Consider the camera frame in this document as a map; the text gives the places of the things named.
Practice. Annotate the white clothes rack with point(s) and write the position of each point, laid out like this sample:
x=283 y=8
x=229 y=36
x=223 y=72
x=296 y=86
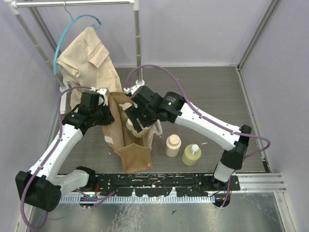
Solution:
x=15 y=5

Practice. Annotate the beige shirt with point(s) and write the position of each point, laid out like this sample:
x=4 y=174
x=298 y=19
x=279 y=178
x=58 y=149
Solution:
x=86 y=62

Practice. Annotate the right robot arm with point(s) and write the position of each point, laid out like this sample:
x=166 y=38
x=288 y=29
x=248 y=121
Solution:
x=233 y=139

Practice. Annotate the white cable tray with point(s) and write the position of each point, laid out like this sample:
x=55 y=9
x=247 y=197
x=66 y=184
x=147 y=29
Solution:
x=77 y=198

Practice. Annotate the teal clothes hanger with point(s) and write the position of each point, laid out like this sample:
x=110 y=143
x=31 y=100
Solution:
x=62 y=37

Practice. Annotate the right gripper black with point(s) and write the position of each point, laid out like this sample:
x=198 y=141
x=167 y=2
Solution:
x=132 y=115

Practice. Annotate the green pump bottle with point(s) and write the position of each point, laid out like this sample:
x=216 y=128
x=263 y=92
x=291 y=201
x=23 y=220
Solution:
x=191 y=154
x=123 y=114

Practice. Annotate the green bottle beige cap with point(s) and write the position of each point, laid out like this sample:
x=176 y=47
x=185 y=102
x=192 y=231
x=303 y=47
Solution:
x=129 y=126

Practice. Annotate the brown canvas bag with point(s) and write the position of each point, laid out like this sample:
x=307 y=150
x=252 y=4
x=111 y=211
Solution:
x=135 y=153

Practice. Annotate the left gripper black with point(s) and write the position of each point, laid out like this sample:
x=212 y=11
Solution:
x=106 y=115

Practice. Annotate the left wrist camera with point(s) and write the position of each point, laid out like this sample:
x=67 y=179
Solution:
x=103 y=95

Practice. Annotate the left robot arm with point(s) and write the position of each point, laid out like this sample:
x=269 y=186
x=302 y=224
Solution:
x=40 y=186

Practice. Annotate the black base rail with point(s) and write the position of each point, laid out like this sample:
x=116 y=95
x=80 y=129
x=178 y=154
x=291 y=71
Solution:
x=155 y=184

